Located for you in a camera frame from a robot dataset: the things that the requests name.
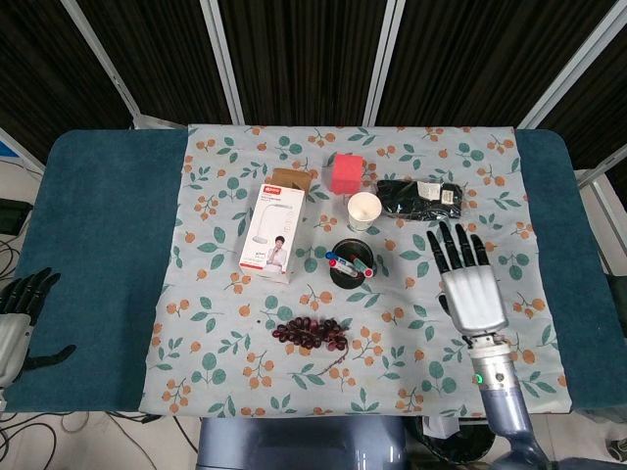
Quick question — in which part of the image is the white paper cup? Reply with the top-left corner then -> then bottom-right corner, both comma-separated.
347,191 -> 383,233

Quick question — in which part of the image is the black box device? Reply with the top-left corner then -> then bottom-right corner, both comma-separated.
0,199 -> 33,235

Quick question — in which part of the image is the floral fruit pattern tablecloth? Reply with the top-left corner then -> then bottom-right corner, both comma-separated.
138,122 -> 573,418

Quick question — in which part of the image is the black item in plastic bag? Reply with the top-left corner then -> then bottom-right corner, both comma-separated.
375,178 -> 465,220

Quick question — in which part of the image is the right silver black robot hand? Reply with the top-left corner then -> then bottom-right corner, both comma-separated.
425,220 -> 508,339

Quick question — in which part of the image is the white side frame rail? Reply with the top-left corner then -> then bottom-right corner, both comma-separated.
575,146 -> 627,275

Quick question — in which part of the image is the black mesh pen holder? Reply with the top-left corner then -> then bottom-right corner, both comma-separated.
328,237 -> 377,290

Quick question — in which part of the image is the pink sponge block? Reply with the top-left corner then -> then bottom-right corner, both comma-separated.
330,153 -> 364,196

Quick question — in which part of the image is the black waste bin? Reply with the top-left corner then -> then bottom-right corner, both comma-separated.
406,415 -> 494,466

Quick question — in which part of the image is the blue capped whiteboard marker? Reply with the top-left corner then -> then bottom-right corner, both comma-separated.
324,250 -> 372,271

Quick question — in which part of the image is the white partition frame post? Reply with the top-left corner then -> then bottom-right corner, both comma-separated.
61,0 -> 148,129
199,0 -> 245,124
365,0 -> 407,126
518,23 -> 627,129

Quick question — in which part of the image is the purple artificial grape bunch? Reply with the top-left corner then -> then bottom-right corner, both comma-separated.
271,316 -> 350,377

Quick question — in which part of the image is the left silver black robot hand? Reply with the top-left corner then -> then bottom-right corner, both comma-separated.
0,266 -> 78,388

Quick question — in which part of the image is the white desk lamp box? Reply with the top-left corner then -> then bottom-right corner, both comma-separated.
238,167 -> 314,285

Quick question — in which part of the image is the red capped whiteboard marker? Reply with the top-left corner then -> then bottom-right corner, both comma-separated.
327,258 -> 375,279

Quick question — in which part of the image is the teal fabric table cover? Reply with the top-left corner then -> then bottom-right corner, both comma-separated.
8,127 -> 613,415

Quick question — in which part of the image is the black floor cable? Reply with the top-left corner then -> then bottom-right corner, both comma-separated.
0,413 -> 200,470

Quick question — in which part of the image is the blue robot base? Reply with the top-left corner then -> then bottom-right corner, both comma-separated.
197,414 -> 409,470

